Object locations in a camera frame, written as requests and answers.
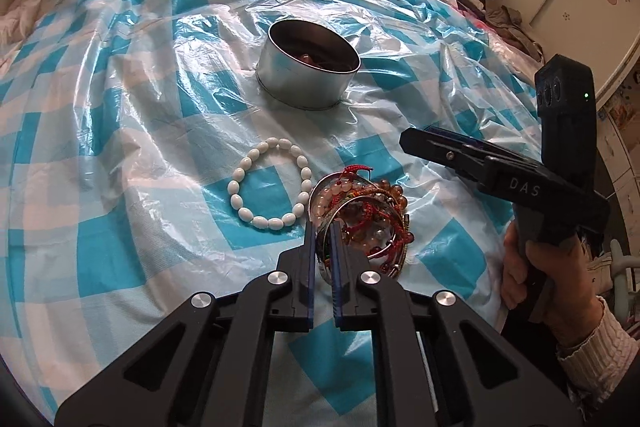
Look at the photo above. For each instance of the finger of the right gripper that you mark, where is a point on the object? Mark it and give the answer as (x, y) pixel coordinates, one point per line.
(455, 139)
(466, 161)

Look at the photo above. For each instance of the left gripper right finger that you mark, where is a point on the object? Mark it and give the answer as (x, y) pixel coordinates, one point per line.
(436, 361)

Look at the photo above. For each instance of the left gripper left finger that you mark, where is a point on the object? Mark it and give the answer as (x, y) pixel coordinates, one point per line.
(207, 363)

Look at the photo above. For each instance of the silver bangle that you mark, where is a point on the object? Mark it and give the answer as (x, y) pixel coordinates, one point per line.
(372, 215)

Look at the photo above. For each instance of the white knit sleeve forearm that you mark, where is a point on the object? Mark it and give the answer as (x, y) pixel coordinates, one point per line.
(597, 365)

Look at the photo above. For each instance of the person's right hand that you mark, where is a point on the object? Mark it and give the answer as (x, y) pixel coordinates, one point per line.
(568, 304)

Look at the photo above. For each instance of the pile of dark clothes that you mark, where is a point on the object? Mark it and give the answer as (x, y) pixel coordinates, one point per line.
(507, 24)

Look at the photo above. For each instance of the silver round metal tin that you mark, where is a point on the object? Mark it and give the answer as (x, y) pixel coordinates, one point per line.
(306, 65)

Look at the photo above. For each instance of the blue checkered plastic sheet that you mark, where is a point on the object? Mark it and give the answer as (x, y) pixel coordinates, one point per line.
(121, 124)

